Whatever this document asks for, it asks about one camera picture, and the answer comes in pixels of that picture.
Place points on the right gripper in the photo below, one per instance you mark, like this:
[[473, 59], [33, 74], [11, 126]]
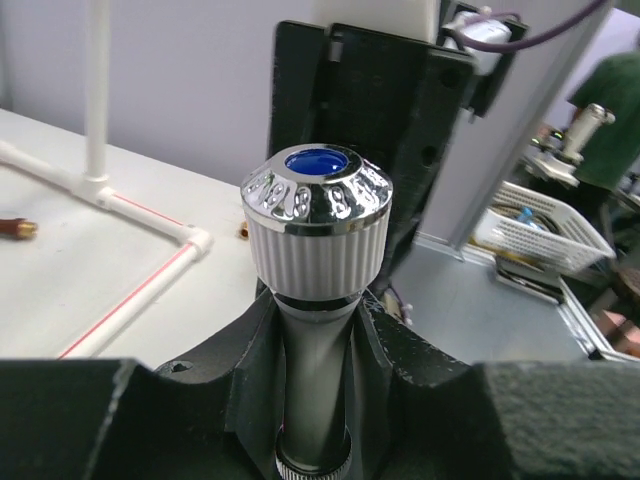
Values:
[[391, 99]]

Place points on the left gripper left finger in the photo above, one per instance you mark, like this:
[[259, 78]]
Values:
[[211, 413]]

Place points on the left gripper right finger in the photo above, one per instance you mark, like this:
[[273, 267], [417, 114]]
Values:
[[420, 414]]

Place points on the white water faucet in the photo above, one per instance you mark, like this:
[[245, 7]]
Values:
[[317, 218]]

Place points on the white PVC pipe frame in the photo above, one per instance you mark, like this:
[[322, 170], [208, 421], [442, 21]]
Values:
[[92, 188]]

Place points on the yellow water faucet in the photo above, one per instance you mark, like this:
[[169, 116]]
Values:
[[243, 231]]

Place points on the brown water faucet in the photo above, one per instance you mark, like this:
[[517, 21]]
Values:
[[18, 228]]

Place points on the white plastic basket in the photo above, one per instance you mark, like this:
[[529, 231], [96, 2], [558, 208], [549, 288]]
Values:
[[540, 229]]

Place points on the person in green shirt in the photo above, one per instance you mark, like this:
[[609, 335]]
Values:
[[613, 85]]

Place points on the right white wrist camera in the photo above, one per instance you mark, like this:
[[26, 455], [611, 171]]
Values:
[[464, 21]]

